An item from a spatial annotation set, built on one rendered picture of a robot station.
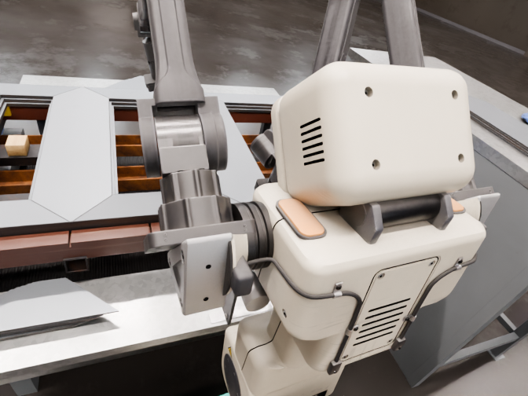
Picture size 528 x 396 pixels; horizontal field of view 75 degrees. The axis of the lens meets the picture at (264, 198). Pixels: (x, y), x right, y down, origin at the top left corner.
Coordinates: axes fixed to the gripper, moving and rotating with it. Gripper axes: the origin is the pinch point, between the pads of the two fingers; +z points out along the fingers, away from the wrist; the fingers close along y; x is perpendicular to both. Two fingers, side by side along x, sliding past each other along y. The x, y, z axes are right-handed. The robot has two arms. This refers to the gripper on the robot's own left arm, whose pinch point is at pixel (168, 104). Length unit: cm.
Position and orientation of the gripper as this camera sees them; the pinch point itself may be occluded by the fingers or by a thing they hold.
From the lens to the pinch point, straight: 115.9
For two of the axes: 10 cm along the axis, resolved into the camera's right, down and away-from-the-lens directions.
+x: 3.3, 6.6, -6.7
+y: -9.4, 2.5, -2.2
